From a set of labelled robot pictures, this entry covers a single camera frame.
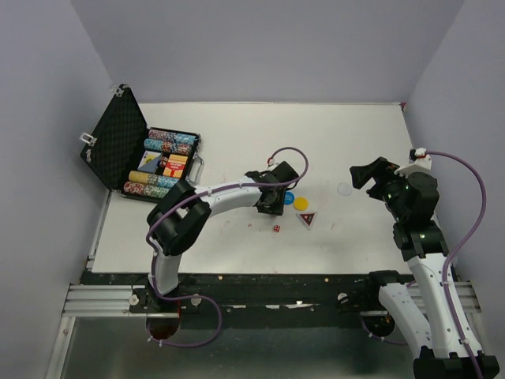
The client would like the red texas holdem card deck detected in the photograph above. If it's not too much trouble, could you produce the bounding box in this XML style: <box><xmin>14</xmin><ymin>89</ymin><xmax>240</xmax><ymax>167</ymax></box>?
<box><xmin>163</xmin><ymin>154</ymin><xmax>188</xmax><ymax>178</ymax></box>

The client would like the triangular all in button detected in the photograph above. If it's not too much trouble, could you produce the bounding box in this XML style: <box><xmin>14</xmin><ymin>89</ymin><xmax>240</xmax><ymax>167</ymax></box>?
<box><xmin>296</xmin><ymin>212</ymin><xmax>318</xmax><ymax>230</ymax></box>

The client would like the black aluminium base frame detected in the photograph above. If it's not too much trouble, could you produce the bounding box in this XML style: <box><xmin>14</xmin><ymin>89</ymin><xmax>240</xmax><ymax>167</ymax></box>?
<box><xmin>58</xmin><ymin>270</ymin><xmax>484</xmax><ymax>331</ymax></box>

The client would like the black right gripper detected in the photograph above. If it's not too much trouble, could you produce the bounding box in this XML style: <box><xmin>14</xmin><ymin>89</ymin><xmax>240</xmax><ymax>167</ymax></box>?
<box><xmin>350</xmin><ymin>156</ymin><xmax>414</xmax><ymax>221</ymax></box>

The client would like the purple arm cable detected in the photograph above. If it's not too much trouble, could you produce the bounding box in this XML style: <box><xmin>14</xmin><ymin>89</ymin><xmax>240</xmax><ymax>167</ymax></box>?
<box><xmin>145</xmin><ymin>147</ymin><xmax>309</xmax><ymax>348</ymax></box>
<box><xmin>361</xmin><ymin>148</ymin><xmax>487</xmax><ymax>379</ymax></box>

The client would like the poker chip row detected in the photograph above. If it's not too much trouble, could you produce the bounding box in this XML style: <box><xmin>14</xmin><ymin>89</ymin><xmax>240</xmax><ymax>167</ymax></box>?
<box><xmin>144</xmin><ymin>138</ymin><xmax>193</xmax><ymax>156</ymax></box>
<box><xmin>148</xmin><ymin>129</ymin><xmax>196</xmax><ymax>144</ymax></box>

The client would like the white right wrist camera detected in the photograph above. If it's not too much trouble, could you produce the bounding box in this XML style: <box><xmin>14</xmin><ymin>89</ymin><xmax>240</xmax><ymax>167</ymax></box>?
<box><xmin>395</xmin><ymin>148</ymin><xmax>432</xmax><ymax>178</ymax></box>

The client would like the blue small blind button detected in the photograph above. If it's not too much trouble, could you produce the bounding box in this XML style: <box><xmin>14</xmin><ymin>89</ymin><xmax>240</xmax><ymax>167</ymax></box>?
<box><xmin>284</xmin><ymin>191</ymin><xmax>295</xmax><ymax>205</ymax></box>

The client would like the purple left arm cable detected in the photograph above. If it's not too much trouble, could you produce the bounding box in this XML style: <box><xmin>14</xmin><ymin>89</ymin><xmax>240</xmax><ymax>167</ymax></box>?
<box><xmin>145</xmin><ymin>147</ymin><xmax>309</xmax><ymax>348</ymax></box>

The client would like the black poker set case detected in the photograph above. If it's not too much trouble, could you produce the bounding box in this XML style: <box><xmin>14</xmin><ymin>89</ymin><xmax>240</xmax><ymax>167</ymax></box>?
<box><xmin>80</xmin><ymin>84</ymin><xmax>202</xmax><ymax>203</ymax></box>

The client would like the clear dealer button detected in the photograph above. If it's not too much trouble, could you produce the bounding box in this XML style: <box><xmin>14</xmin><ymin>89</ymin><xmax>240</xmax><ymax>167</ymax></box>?
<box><xmin>337</xmin><ymin>182</ymin><xmax>353</xmax><ymax>197</ymax></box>

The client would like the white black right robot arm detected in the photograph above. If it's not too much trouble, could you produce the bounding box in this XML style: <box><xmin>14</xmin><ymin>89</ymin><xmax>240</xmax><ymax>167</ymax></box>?
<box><xmin>350</xmin><ymin>151</ymin><xmax>499</xmax><ymax>378</ymax></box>

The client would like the red green chip row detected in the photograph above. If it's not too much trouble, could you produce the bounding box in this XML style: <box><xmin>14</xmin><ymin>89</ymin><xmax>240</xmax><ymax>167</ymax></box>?
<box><xmin>123</xmin><ymin>182</ymin><xmax>169</xmax><ymax>199</ymax></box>

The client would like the blue ace card deck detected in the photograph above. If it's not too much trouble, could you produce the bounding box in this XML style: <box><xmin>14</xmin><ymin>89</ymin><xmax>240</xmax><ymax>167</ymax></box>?
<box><xmin>137</xmin><ymin>151</ymin><xmax>163</xmax><ymax>174</ymax></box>

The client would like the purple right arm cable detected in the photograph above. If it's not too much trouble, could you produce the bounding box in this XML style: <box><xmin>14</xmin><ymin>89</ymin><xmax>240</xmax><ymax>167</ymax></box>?
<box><xmin>361</xmin><ymin>148</ymin><xmax>487</xmax><ymax>379</ymax></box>

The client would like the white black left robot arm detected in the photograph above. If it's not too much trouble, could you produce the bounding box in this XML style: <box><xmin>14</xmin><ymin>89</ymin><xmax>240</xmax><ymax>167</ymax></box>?
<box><xmin>146</xmin><ymin>161</ymin><xmax>299</xmax><ymax>312</ymax></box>

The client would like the yellow round button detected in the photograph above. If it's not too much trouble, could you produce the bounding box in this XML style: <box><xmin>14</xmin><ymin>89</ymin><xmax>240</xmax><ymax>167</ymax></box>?
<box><xmin>293</xmin><ymin>197</ymin><xmax>309</xmax><ymax>212</ymax></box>

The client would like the yellow blue chip row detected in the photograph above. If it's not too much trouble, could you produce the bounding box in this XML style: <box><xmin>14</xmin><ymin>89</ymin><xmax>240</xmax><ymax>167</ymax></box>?
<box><xmin>128</xmin><ymin>171</ymin><xmax>178</xmax><ymax>189</ymax></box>

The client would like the top poker chip row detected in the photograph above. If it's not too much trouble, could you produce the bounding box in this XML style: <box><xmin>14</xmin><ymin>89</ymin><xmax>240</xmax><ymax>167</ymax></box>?
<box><xmin>148</xmin><ymin>129</ymin><xmax>196</xmax><ymax>144</ymax></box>

